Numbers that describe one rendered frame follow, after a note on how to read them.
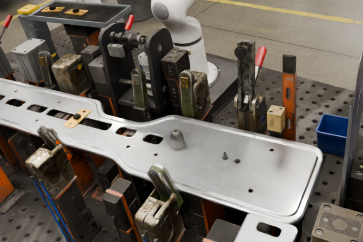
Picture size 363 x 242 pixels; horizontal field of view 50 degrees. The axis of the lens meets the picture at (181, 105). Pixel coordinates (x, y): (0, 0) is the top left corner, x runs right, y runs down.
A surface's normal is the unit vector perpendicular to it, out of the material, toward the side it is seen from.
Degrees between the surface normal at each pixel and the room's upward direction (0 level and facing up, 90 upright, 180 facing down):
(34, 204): 0
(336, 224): 0
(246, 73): 81
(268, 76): 0
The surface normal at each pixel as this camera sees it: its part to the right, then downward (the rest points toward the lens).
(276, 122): -0.48, 0.58
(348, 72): -0.16, -0.80
